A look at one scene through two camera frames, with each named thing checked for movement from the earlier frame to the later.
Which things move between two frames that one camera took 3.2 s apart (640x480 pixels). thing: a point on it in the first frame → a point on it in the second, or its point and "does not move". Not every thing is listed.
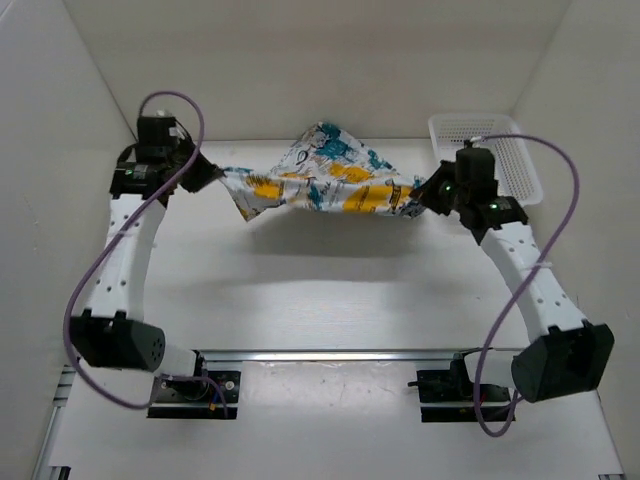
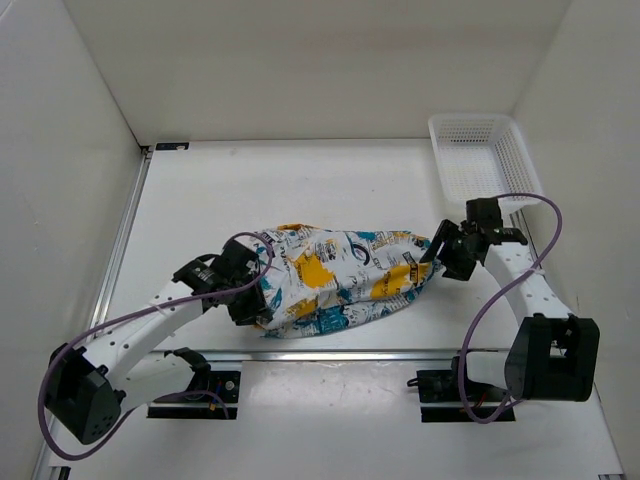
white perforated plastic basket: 514,172 does not move
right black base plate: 448,395 does not move
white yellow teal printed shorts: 327,169 → 320,280
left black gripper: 206,174 → 256,306
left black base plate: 196,398 does not move
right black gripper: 427,193 → 443,233
